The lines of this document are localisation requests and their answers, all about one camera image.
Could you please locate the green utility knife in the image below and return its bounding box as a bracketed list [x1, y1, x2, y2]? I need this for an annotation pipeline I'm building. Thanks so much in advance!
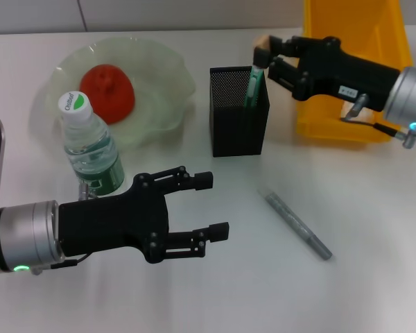
[244, 64, 265, 108]

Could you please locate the green glass fruit plate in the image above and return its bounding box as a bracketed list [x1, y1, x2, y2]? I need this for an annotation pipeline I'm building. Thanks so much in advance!
[43, 37, 198, 152]

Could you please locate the dark right wrist cable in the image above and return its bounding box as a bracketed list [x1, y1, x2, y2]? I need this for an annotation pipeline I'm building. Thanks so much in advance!
[339, 92, 416, 149]

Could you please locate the clear water bottle green label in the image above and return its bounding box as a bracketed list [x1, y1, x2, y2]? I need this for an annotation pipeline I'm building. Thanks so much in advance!
[58, 90, 125, 197]

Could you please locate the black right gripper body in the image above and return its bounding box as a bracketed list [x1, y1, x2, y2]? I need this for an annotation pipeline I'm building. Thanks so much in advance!
[295, 36, 402, 112]

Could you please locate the left wrist cable with plugs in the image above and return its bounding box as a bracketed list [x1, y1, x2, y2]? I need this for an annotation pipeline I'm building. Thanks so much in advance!
[29, 182, 100, 277]

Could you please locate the black mesh pen holder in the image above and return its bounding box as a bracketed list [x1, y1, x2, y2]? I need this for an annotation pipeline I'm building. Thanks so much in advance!
[209, 65, 271, 158]

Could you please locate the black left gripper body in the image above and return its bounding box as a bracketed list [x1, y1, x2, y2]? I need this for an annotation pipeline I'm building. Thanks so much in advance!
[58, 172, 171, 264]

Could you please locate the yellow plastic bin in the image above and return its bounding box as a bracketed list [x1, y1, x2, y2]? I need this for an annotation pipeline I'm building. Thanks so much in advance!
[295, 0, 413, 144]

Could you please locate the grey marker pen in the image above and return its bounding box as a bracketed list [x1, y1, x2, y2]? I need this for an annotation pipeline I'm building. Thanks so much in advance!
[257, 187, 333, 262]

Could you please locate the red-orange orange fruit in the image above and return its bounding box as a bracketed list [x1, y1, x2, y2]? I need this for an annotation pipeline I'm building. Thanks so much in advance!
[79, 65, 136, 125]

